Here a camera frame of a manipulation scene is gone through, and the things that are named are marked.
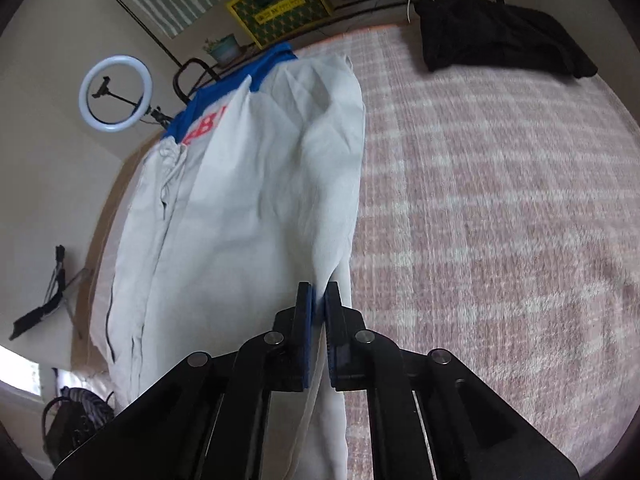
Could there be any black metal rack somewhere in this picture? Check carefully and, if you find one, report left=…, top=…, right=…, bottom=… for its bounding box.
left=172, top=0, right=506, bottom=106

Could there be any black folding stand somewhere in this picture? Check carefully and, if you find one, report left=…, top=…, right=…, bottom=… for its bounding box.
left=9, top=245, right=93, bottom=342

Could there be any blue and white jacket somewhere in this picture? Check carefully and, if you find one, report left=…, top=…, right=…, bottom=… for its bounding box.
left=89, top=42, right=366, bottom=480

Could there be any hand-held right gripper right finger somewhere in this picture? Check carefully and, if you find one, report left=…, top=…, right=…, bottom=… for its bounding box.
left=324, top=281, right=581, bottom=480

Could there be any black garment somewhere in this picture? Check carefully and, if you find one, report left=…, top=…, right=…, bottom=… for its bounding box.
left=414, top=0, right=599, bottom=80

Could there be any pink plaid blanket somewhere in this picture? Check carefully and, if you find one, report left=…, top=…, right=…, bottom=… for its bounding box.
left=292, top=24, right=640, bottom=468

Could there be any white ring light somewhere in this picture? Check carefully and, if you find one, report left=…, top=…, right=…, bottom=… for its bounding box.
left=79, top=56, right=153, bottom=134

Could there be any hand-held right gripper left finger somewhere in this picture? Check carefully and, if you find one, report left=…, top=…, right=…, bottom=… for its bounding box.
left=52, top=281, right=321, bottom=480

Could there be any green and yellow patterned bag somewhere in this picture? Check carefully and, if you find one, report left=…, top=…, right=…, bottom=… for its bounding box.
left=225, top=0, right=335, bottom=50

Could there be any potted plant in teal pot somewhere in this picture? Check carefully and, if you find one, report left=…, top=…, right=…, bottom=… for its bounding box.
left=202, top=34, right=246, bottom=67

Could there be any black phone holder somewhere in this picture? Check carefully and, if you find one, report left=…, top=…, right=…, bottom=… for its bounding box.
left=94, top=76, right=146, bottom=111

